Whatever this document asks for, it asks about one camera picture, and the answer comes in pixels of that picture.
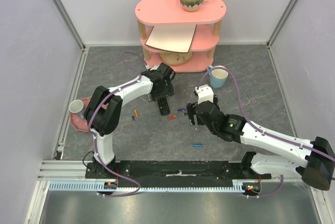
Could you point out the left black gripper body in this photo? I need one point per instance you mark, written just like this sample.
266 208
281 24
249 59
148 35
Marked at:
165 91

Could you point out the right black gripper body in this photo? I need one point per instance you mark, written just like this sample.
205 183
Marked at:
192 114

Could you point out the black remote control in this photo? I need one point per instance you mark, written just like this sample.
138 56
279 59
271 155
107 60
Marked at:
163 106

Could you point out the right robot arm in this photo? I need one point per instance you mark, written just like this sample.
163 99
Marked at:
313 160

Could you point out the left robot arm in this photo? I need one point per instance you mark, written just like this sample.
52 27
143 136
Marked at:
104 109

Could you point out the beige painted bowl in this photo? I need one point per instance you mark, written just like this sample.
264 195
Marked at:
175 58

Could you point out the light blue mug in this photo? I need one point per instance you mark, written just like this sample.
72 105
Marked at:
217 77

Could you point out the white black-edged board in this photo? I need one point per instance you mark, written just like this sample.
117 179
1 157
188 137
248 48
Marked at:
172 38

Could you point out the pink three-tier shelf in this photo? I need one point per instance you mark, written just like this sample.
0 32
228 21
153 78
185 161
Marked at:
207 20

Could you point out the grey white cup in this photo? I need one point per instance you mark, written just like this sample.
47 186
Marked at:
77 107

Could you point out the pink polka-dot plate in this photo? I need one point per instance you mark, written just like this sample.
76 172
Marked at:
77 122

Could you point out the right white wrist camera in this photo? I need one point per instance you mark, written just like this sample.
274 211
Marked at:
204 93

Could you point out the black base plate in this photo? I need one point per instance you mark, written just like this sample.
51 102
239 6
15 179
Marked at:
186 172

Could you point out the slotted cable duct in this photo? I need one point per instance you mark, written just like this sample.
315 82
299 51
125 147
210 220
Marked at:
103 187

